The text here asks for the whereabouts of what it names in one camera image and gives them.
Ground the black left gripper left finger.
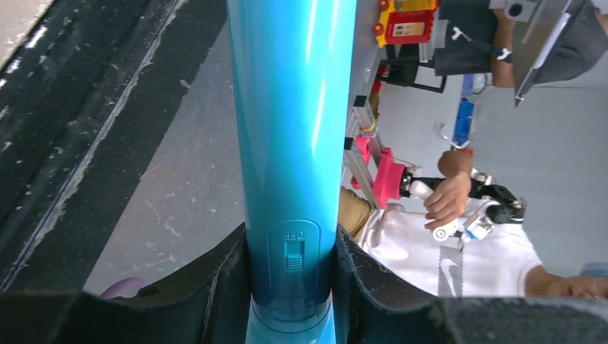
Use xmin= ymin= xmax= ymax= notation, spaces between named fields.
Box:
xmin=1 ymin=226 xmax=251 ymax=343

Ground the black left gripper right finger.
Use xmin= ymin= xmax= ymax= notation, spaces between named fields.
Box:
xmin=332 ymin=227 xmax=607 ymax=343

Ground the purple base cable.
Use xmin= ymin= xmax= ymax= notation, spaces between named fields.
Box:
xmin=100 ymin=277 xmax=151 ymax=300

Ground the person in white shirt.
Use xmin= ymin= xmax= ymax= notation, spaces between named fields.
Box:
xmin=338 ymin=149 xmax=608 ymax=300

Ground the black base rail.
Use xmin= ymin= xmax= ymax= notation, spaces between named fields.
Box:
xmin=1 ymin=1 xmax=227 ymax=292

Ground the blue microphone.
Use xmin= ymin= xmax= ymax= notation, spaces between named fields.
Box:
xmin=227 ymin=1 xmax=357 ymax=343

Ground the red yellow toy block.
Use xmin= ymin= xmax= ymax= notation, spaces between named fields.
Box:
xmin=373 ymin=0 xmax=440 ymax=48

